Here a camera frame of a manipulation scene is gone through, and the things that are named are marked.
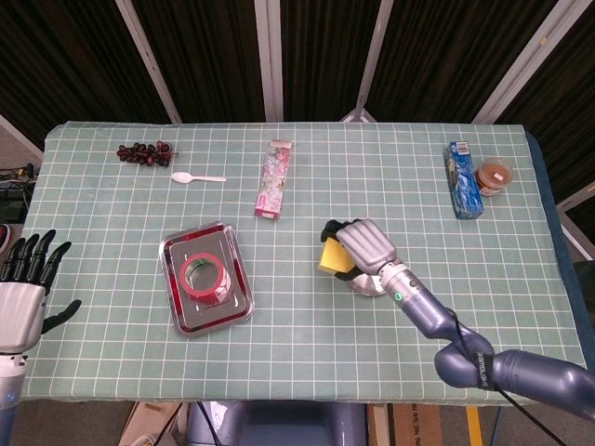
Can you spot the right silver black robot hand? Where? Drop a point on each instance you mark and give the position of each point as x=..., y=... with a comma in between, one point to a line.
x=367, y=244

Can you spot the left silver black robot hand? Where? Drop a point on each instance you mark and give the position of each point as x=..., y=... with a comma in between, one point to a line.
x=18, y=311

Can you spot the yellow cube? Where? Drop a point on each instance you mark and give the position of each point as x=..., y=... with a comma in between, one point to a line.
x=332, y=258

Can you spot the red tape roll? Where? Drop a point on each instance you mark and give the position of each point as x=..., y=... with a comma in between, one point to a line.
x=186, y=281

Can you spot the left blue robot arm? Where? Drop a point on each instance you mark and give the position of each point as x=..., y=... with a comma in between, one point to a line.
x=9, y=395

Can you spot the right blue robot arm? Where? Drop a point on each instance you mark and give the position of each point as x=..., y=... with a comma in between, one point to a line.
x=534, y=376

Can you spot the pink floral carton box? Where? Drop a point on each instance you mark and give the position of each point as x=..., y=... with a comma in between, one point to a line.
x=274, y=181

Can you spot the green checked tablecloth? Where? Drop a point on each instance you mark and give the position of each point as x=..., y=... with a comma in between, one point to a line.
x=325, y=348

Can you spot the blue snack package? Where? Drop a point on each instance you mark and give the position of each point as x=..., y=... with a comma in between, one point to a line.
x=465, y=186

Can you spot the orange lidded plastic jar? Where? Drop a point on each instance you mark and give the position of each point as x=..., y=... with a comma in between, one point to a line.
x=495, y=176

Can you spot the square steel tray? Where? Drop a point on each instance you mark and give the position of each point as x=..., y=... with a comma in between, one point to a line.
x=186, y=316

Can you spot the brown cardboard box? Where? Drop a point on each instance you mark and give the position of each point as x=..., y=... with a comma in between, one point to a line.
x=418, y=425

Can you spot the blue table edge padding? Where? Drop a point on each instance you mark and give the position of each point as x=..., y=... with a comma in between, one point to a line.
x=558, y=232

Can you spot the white plastic spoon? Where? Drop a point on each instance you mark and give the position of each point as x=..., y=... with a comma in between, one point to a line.
x=181, y=177

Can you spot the dark red grape bunch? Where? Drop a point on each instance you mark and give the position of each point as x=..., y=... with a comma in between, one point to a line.
x=144, y=154

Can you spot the blue robot torso base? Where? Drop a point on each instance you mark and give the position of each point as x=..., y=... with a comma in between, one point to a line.
x=279, y=425

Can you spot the dark pleated curtain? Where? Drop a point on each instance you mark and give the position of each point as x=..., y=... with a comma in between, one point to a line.
x=218, y=56

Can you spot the white frame post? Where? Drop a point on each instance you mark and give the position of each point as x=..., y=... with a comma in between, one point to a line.
x=372, y=56
x=269, y=56
x=520, y=65
x=149, y=65

